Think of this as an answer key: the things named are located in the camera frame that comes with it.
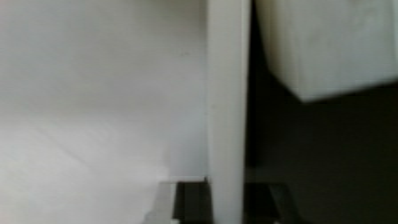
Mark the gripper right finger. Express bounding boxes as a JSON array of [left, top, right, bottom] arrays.
[[270, 184, 299, 224]]

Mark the white leg centre right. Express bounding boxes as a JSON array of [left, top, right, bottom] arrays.
[[254, 0, 398, 102]]

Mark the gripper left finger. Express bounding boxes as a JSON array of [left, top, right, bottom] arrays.
[[142, 182, 180, 224]]

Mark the white square table top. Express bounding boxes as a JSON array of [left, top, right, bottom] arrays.
[[0, 0, 251, 224]]

